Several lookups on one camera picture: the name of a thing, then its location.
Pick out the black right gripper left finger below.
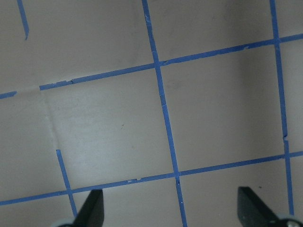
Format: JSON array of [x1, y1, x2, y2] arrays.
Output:
[[72, 189, 104, 227]]

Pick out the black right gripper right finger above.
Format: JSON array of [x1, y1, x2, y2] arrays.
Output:
[[237, 187, 284, 227]]

